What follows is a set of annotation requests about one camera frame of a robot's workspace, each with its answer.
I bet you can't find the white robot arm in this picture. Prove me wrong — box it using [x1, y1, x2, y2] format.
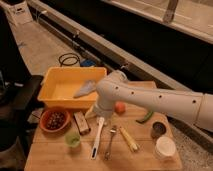
[92, 70, 213, 132]

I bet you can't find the yellow plastic tray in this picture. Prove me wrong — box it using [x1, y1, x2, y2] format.
[37, 67, 107, 109]

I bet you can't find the brown rectangular block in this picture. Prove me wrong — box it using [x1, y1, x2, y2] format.
[74, 112, 91, 135]

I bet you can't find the light blue cloth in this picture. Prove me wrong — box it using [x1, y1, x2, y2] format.
[73, 80, 96, 98]

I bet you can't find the metal fork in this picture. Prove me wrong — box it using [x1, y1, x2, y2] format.
[104, 125, 117, 160]

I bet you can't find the orange red ball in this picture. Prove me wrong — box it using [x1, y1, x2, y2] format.
[115, 102, 126, 114]

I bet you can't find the small green cup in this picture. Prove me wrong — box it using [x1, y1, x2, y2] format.
[65, 132, 80, 148]

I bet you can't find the orange bowl with beans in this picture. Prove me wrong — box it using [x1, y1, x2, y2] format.
[39, 108, 71, 133]

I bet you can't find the blue object on floor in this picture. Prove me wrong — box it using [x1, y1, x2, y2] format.
[80, 59, 96, 67]

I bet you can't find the green pea pod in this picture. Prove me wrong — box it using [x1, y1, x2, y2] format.
[136, 111, 154, 124]

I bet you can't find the dark metal can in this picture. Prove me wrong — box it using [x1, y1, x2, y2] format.
[151, 122, 166, 139]

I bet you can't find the black side furniture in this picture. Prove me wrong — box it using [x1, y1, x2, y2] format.
[0, 6, 45, 171]

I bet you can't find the white lidded cup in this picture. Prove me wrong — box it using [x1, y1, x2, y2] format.
[154, 136, 176, 160]

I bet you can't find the white box with label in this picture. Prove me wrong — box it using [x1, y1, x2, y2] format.
[7, 1, 33, 26]

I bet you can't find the black coiled cable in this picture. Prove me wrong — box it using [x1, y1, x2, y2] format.
[58, 52, 82, 68]

